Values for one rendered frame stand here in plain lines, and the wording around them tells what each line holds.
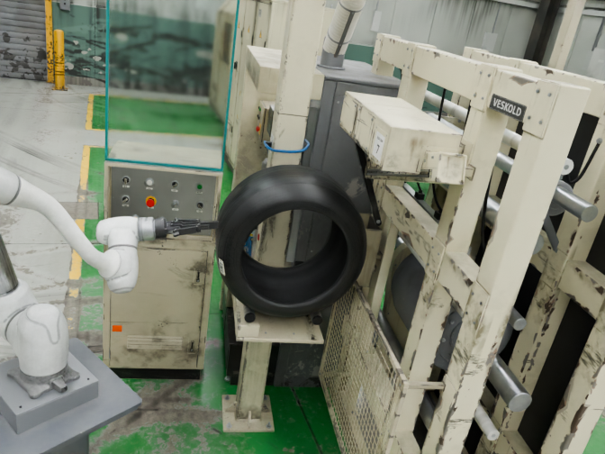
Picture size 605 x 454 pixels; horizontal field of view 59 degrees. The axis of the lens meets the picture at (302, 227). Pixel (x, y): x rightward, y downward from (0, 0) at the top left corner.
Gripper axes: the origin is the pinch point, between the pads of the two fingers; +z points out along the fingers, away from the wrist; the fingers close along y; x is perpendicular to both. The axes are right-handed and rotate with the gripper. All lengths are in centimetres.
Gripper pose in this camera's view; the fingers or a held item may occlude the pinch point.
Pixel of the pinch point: (209, 224)
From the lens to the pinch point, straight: 209.1
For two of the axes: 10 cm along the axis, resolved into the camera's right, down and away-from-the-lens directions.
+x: 0.0, 9.1, 4.2
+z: 9.9, -0.6, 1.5
